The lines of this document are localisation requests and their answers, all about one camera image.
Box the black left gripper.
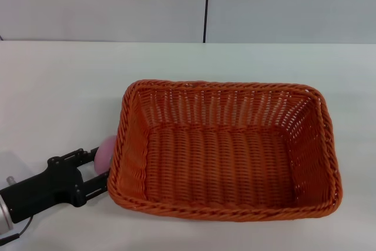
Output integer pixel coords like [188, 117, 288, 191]
[0, 146, 110, 224]

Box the pink peach toy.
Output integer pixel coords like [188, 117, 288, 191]
[94, 135, 118, 176]

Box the orange woven plastic basket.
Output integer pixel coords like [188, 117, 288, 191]
[107, 79, 344, 223]

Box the thin grey gripper cable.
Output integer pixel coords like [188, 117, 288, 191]
[0, 216, 34, 237]

